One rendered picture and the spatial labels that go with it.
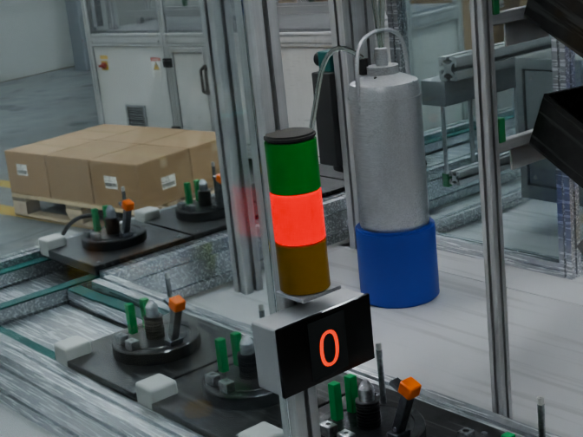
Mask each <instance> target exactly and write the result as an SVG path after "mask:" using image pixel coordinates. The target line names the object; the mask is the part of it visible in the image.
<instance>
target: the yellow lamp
mask: <svg viewBox="0 0 583 437"><path fill-rule="evenodd" d="M275 246H276V254H277V263H278V278H279V286H280V290H281V291H283V292H284V293H285V294H289V295H294V296H304V295H311V294H316V293H319V292H321V291H324V290H326V289H328V288H329V286H330V285H331V280H330V271H329V262H328V252H327V244H326V237H325V238H324V239H323V240H321V241H319V242H317V243H315V244H311V245H301V246H285V245H279V244H278V243H276V242H275Z"/></svg>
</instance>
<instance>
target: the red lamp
mask: <svg viewBox="0 0 583 437"><path fill-rule="evenodd" d="M270 200H271V208H272V222H273V230H274V238H275V242H276V243H278V244H279V245H285V246H301V245H311V244H315V243H317V242H319V241H321V240H323V239H324V238H325V236H326V235H325V225H324V208H323V199H322V190H321V187H320V188H319V189H317V190H316V191H314V192H309V193H306V194H300V195H292V196H281V195H275V194H272V193H271V192H270Z"/></svg>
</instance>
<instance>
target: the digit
mask: <svg viewBox="0 0 583 437"><path fill-rule="evenodd" d="M307 329H308V337H309V345H310V354H311V370H312V378H313V381H316V380H318V379H320V378H322V377H324V376H326V375H329V374H331V373H333V372H335V371H338V370H340V369H342V368H344V367H347V366H349V358H348V349H347V340H346V330H345V321H344V310H340V311H339V312H336V313H334V314H331V315H329V316H326V317H324V318H321V319H319V320H317V321H315V322H312V323H309V324H307Z"/></svg>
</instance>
